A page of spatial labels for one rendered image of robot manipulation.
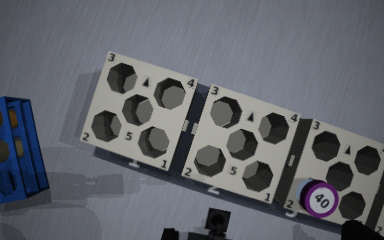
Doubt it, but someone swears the blue tube rack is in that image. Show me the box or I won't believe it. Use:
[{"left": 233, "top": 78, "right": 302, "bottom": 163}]
[{"left": 0, "top": 96, "right": 50, "bottom": 204}]

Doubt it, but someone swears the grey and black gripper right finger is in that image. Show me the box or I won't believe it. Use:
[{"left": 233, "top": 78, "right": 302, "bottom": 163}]
[{"left": 341, "top": 220, "right": 384, "bottom": 240}]

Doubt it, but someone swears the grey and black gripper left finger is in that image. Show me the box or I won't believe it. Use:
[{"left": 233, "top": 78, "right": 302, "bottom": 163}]
[{"left": 161, "top": 228, "right": 179, "bottom": 240}]

